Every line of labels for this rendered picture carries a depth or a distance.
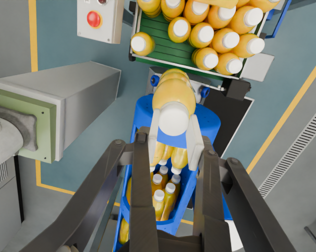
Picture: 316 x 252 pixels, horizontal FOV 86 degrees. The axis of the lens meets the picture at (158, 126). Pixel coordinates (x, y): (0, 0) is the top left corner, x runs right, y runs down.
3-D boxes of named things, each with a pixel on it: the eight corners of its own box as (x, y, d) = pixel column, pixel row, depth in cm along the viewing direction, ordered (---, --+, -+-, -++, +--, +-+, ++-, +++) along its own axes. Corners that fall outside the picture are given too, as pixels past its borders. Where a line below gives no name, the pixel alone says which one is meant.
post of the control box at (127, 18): (144, 33, 144) (101, 11, 54) (144, 28, 142) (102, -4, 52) (148, 34, 144) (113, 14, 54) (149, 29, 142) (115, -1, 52)
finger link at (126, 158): (143, 170, 14) (108, 165, 14) (149, 138, 19) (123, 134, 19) (145, 156, 14) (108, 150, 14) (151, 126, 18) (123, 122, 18)
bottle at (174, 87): (175, 60, 36) (175, 79, 20) (196, 84, 38) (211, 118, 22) (152, 83, 39) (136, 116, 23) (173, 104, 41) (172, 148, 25)
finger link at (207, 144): (204, 165, 14) (241, 172, 13) (198, 134, 18) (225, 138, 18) (200, 179, 14) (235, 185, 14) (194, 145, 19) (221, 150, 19)
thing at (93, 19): (88, 25, 47) (86, 25, 46) (88, 10, 45) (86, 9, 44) (100, 28, 47) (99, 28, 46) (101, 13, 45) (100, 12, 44)
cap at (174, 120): (174, 97, 21) (174, 101, 20) (194, 117, 22) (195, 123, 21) (153, 116, 23) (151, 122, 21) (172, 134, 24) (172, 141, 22)
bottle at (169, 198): (169, 214, 81) (180, 186, 73) (165, 227, 75) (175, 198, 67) (156, 208, 83) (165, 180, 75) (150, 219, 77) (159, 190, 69)
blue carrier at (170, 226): (116, 226, 104) (107, 285, 79) (137, 89, 67) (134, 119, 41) (161, 228, 109) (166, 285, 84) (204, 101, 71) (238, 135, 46)
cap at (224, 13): (219, 2, 44) (221, 1, 42) (234, 2, 44) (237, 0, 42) (217, 20, 46) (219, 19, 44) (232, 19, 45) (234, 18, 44)
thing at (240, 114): (153, 190, 222) (152, 199, 208) (196, 79, 157) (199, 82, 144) (191, 200, 225) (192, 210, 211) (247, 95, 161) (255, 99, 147)
